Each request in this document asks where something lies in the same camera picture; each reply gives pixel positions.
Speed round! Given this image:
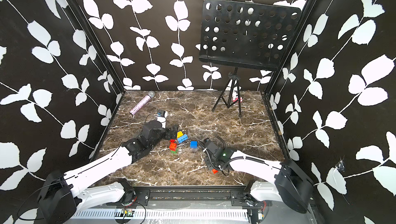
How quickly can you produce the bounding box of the orange-red square lego brick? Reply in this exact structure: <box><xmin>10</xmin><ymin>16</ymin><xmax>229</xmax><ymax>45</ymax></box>
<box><xmin>169</xmin><ymin>139</ymin><xmax>177</xmax><ymax>151</ymax></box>

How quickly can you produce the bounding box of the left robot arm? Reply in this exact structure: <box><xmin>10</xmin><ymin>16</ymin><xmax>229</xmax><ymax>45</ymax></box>
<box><xmin>37</xmin><ymin>120</ymin><xmax>179</xmax><ymax>224</ymax></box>

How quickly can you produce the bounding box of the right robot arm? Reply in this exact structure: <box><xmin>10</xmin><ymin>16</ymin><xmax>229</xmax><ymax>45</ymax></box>
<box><xmin>198</xmin><ymin>138</ymin><xmax>314</xmax><ymax>214</ymax></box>

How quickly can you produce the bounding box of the blue square lego brick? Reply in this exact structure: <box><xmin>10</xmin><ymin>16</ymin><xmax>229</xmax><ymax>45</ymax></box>
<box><xmin>190</xmin><ymin>141</ymin><xmax>198</xmax><ymax>149</ymax></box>

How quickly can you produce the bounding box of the yellow lego brick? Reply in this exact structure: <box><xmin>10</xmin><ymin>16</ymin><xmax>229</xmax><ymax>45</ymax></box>
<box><xmin>177</xmin><ymin>131</ymin><xmax>184</xmax><ymax>138</ymax></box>

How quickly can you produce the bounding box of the light blue long lego brick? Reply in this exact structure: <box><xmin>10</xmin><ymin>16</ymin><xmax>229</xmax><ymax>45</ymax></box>
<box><xmin>177</xmin><ymin>134</ymin><xmax>188</xmax><ymax>144</ymax></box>

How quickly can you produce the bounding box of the purple glitter microphone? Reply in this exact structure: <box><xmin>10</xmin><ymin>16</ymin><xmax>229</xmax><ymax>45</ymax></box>
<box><xmin>129</xmin><ymin>91</ymin><xmax>155</xmax><ymax>116</ymax></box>

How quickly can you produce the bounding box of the pink object behind stand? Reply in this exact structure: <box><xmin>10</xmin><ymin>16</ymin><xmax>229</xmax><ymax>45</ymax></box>
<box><xmin>232</xmin><ymin>97</ymin><xmax>243</xmax><ymax>102</ymax></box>

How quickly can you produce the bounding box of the black perforated music stand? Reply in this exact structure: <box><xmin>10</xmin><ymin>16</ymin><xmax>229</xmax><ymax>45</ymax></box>
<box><xmin>199</xmin><ymin>0</ymin><xmax>302</xmax><ymax>107</ymax></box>

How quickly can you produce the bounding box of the white slotted cable duct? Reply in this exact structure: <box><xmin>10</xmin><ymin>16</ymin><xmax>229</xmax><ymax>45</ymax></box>
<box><xmin>71</xmin><ymin>208</ymin><xmax>249</xmax><ymax>221</ymax></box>

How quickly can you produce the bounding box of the black mounting rail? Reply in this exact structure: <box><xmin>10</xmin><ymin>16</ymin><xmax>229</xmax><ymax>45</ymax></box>
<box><xmin>66</xmin><ymin>186</ymin><xmax>315</xmax><ymax>207</ymax></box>

